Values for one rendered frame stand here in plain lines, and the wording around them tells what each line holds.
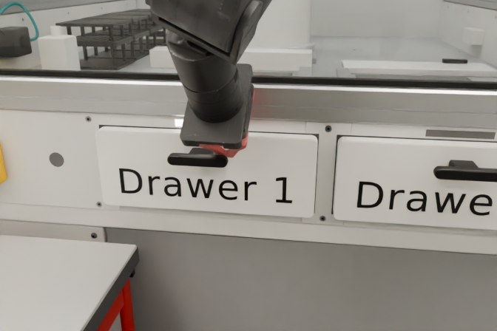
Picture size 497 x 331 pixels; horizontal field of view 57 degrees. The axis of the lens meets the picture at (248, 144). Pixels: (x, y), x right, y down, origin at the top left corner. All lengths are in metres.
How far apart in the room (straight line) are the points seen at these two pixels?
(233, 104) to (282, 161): 0.14
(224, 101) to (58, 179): 0.33
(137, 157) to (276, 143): 0.18
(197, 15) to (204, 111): 0.14
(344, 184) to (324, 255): 0.13
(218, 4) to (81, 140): 0.38
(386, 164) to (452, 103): 0.11
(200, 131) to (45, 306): 0.28
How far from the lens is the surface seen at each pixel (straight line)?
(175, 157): 0.56
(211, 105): 0.45
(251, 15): 0.35
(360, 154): 0.58
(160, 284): 0.75
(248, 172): 0.59
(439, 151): 0.59
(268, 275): 0.70
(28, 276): 0.66
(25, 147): 0.71
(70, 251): 0.69
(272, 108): 0.57
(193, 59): 0.40
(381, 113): 0.58
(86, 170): 0.68
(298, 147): 0.57
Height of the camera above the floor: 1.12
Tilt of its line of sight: 20 degrees down
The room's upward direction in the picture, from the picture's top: straight up
